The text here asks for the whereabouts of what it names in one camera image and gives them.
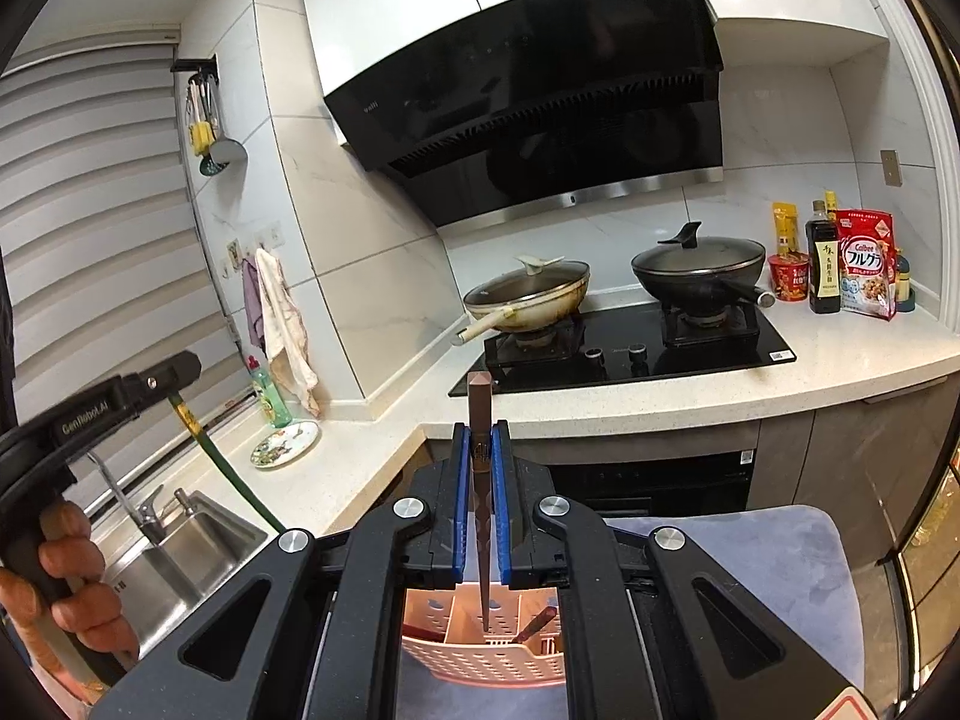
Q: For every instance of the white window blind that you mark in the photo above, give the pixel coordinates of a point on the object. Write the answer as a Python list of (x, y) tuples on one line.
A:
[(97, 240)]

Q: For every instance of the dark soy sauce bottle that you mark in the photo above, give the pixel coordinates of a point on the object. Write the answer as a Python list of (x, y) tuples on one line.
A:
[(823, 277)]

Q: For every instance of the green chopstick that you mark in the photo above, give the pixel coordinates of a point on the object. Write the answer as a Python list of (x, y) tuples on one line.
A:
[(225, 465)]

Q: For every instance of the metal strainer ladle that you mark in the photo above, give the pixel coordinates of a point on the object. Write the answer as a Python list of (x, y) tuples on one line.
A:
[(227, 154)]

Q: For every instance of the white upper cabinet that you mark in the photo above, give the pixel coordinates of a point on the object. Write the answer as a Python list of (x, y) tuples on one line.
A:
[(420, 7)]

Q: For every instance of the cream wok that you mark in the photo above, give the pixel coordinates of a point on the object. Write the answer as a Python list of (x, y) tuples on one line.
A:
[(525, 311)]

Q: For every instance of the patterned plate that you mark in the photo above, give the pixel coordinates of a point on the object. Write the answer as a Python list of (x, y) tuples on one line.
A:
[(285, 444)]

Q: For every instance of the yellow dish brush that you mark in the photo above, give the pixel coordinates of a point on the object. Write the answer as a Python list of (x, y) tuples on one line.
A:
[(201, 136)]

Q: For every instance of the black wall hook rack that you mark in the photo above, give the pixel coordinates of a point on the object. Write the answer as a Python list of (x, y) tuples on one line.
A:
[(196, 64)]

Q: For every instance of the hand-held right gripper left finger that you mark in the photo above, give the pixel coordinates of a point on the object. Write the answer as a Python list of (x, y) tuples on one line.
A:
[(463, 480)]

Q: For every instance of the dark lower kitchen cabinet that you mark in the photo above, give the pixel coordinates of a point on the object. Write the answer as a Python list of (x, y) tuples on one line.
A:
[(810, 465)]

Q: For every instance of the person's left hand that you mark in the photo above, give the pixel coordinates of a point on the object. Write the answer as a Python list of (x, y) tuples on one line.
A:
[(64, 540)]

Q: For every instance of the purple hanging cloth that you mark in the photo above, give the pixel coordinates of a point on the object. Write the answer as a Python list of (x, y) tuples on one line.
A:
[(253, 307)]

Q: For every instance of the maroon chopstick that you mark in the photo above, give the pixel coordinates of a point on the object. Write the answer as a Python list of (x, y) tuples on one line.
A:
[(536, 624)]

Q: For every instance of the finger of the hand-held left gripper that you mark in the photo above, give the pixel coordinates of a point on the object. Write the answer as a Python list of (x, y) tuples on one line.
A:
[(169, 375)]

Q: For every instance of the chrome faucet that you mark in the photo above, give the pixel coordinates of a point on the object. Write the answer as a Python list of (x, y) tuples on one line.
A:
[(146, 514)]

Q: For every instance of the steel sink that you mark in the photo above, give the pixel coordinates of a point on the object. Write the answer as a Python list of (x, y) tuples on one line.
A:
[(187, 562)]

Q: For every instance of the black wok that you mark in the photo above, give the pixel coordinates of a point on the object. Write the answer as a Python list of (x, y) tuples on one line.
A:
[(697, 289)]

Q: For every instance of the blue-grey fleece blanket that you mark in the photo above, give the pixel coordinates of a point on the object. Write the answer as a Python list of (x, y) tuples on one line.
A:
[(750, 540)]

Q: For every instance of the glass sliding door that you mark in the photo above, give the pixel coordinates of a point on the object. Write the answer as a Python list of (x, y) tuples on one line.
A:
[(930, 502)]

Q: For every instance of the red and white cereal bag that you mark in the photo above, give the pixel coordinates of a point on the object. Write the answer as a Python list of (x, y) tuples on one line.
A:
[(866, 270)]

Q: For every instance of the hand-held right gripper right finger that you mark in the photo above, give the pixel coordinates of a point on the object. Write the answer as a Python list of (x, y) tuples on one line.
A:
[(501, 480)]

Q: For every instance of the green dish soap bottle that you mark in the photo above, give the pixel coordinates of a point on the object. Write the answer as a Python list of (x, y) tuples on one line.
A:
[(270, 401)]

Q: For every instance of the yellow snack packet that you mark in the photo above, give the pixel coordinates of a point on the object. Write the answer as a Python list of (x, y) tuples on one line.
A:
[(785, 229)]

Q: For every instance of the black wok lid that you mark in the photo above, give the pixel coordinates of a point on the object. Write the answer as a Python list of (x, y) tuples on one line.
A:
[(697, 255)]

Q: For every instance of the yellow cap bottle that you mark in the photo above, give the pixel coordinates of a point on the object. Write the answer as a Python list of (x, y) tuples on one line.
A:
[(831, 206)]

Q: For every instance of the red instant noodle cup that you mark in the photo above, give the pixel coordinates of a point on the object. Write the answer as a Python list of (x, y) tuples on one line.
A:
[(789, 281)]

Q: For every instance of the black range hood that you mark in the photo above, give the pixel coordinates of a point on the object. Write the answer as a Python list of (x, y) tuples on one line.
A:
[(562, 112)]

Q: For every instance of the wall socket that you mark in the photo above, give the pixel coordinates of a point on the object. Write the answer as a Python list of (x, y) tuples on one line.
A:
[(890, 167)]

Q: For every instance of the white hanging towel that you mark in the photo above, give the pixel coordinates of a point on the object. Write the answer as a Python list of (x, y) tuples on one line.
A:
[(285, 330)]

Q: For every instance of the black gas stove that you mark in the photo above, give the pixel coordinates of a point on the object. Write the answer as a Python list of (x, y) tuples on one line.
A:
[(622, 364)]

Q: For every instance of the pink perforated utensil holder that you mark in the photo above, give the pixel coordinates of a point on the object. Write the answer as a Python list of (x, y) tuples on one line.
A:
[(480, 664)]

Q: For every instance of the brown chopstick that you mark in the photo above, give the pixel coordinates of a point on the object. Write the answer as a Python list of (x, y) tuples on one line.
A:
[(478, 397)]

